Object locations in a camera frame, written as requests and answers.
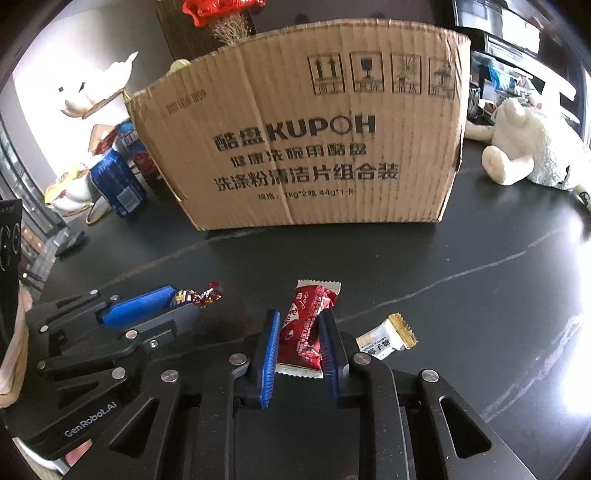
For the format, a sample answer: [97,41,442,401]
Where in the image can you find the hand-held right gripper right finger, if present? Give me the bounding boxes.
[318,309,525,480]

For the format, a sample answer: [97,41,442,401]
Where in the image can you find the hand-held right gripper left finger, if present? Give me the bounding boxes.
[69,310,281,480]

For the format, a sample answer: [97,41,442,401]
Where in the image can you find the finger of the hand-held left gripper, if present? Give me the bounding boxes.
[37,306,202,407]
[25,285,178,335]

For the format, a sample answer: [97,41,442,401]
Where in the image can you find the red wafer packet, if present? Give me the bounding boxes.
[276,279,342,379]

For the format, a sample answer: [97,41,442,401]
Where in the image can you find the brown twisted foil candy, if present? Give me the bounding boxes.
[168,280,223,309]

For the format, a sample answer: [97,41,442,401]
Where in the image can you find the brown cardboard box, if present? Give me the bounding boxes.
[124,18,472,232]

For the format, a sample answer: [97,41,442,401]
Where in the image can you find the person's left hand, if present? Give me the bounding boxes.
[64,440,95,468]

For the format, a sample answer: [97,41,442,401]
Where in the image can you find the white gold candy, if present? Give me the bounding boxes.
[355,313,419,361]

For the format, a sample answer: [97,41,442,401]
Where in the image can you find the black flat device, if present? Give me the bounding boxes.
[54,230,86,257]

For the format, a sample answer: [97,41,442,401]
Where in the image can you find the person's beige clothing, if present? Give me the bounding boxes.
[0,286,28,409]

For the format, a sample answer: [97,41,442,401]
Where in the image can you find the blue snack bag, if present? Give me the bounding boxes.
[90,151,149,219]

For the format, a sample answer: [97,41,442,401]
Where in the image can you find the yellow white snack bag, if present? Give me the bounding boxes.
[44,164,98,217]

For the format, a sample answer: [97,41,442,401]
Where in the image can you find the yellow snack packet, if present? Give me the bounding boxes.
[45,164,89,204]

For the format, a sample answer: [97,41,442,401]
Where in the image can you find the blue red snack carton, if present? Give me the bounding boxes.
[115,119,164,183]

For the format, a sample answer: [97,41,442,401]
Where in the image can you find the brown snack packet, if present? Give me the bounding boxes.
[95,127,118,155]

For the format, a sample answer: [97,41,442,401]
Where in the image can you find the dried flower bunch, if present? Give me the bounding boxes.
[212,14,252,47]

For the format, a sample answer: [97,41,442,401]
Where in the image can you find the white plush sheep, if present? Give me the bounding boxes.
[464,98,591,210]

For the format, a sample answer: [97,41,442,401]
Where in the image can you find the red foil ornament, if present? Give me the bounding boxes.
[182,0,266,28]

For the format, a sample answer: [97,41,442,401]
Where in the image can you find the black cabinet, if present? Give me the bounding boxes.
[455,0,583,121]

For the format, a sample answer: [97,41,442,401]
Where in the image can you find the gold wire stand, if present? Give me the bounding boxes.
[85,200,116,227]

